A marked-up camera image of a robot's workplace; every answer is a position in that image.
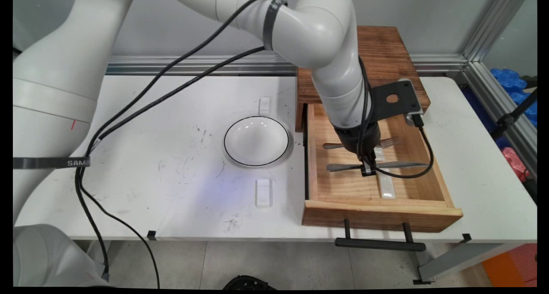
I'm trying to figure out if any silver fork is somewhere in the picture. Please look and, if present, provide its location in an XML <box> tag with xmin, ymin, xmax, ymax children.
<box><xmin>323</xmin><ymin>136</ymin><xmax>402</xmax><ymax>150</ymax></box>

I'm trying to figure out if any pink bubble wrap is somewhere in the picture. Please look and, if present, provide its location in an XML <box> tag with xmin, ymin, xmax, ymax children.
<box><xmin>502</xmin><ymin>147</ymin><xmax>531</xmax><ymax>183</ymax></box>

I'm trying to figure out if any grey table leg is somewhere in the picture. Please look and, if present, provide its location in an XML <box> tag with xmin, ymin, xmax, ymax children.
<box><xmin>413</xmin><ymin>241</ymin><xmax>522</xmax><ymax>285</ymax></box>

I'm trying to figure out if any dark blue bubble wrap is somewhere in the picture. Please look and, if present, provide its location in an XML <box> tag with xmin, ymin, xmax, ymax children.
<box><xmin>461</xmin><ymin>68</ymin><xmax>537</xmax><ymax>150</ymax></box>

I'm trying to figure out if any upright aluminium frame post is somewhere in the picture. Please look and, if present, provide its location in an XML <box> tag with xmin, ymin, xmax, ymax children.
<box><xmin>462</xmin><ymin>0</ymin><xmax>531</xmax><ymax>64</ymax></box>

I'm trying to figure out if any silver table knife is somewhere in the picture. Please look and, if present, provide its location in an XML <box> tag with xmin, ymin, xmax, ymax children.
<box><xmin>326</xmin><ymin>161</ymin><xmax>429</xmax><ymax>173</ymax></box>

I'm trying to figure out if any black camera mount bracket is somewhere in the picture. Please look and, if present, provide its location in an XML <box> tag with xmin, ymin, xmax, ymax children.
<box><xmin>369</xmin><ymin>79</ymin><xmax>419</xmax><ymax>123</ymax></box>

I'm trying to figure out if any slanted aluminium frame rail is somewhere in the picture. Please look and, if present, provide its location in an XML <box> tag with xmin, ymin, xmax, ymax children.
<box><xmin>460</xmin><ymin>62</ymin><xmax>537</xmax><ymax>180</ymax></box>

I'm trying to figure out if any black round object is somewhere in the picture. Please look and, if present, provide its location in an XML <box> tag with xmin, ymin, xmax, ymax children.
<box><xmin>223</xmin><ymin>275</ymin><xmax>278</xmax><ymax>291</ymax></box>

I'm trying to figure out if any black cable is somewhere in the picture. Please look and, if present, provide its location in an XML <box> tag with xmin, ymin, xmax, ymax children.
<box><xmin>75</xmin><ymin>45</ymin><xmax>266</xmax><ymax>288</ymax></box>
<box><xmin>75</xmin><ymin>0</ymin><xmax>435</xmax><ymax>282</ymax></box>

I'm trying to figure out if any horizontal aluminium frame rail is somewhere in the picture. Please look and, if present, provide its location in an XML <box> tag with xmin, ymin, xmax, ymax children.
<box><xmin>105</xmin><ymin>54</ymin><xmax>469</xmax><ymax>76</ymax></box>

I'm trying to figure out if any orange box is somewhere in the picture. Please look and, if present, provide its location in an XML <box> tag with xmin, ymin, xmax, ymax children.
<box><xmin>482</xmin><ymin>243</ymin><xmax>537</xmax><ymax>288</ymax></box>

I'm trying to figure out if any black tripod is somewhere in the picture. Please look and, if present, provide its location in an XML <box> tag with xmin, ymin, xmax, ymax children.
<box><xmin>491</xmin><ymin>78</ymin><xmax>537</xmax><ymax>141</ymax></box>

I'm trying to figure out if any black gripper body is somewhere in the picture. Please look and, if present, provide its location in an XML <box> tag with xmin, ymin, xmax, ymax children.
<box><xmin>333</xmin><ymin>122</ymin><xmax>382</xmax><ymax>158</ymax></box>

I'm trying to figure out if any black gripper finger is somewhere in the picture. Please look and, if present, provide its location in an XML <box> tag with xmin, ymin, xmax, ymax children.
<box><xmin>359</xmin><ymin>153</ymin><xmax>374</xmax><ymax>177</ymax></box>

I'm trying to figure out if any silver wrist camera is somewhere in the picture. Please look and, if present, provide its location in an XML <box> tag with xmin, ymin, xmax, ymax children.
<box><xmin>398</xmin><ymin>77</ymin><xmax>426</xmax><ymax>128</ymax></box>

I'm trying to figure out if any white bowl with black rim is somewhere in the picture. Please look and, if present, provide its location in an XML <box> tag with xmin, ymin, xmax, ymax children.
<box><xmin>223</xmin><ymin>116</ymin><xmax>290</xmax><ymax>167</ymax></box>

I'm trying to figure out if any light wooden drawer, black handle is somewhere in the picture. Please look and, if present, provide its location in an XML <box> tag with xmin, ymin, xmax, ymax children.
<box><xmin>302</xmin><ymin>103</ymin><xmax>464</xmax><ymax>252</ymax></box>

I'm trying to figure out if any black velcro cable strap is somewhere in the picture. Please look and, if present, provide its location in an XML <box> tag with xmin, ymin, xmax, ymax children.
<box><xmin>262</xmin><ymin>0</ymin><xmax>288</xmax><ymax>51</ymax></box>
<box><xmin>13</xmin><ymin>156</ymin><xmax>92</xmax><ymax>170</ymax></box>

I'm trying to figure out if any dark wooden drawer cabinet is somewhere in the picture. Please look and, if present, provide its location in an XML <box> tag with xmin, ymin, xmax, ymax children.
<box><xmin>295</xmin><ymin>26</ymin><xmax>431</xmax><ymax>132</ymax></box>

